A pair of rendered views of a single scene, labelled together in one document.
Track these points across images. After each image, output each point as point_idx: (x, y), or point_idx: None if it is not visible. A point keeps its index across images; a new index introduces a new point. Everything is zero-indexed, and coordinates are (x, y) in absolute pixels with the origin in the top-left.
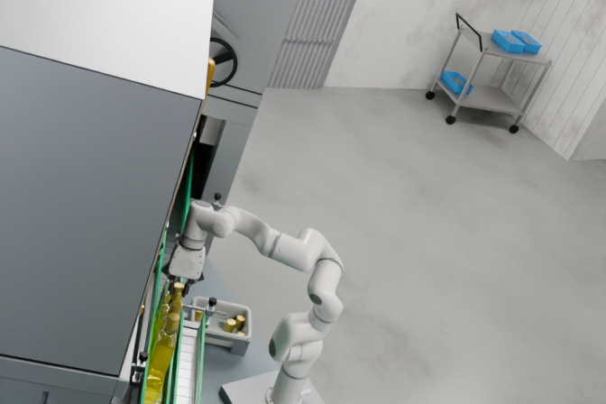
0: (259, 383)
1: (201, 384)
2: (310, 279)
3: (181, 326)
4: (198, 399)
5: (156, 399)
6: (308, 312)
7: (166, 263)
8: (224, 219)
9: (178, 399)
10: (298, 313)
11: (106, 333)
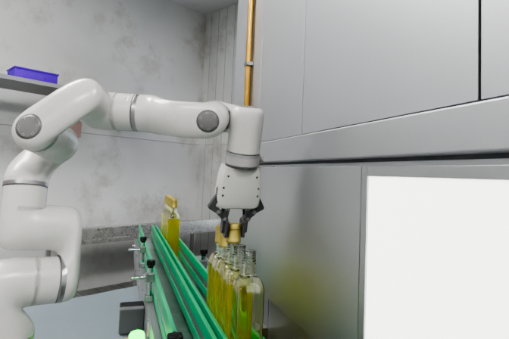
0: None
1: (162, 298)
2: (76, 137)
3: (210, 330)
4: (162, 291)
5: None
6: (41, 209)
7: (260, 199)
8: None
9: (181, 331)
10: (61, 209)
11: None
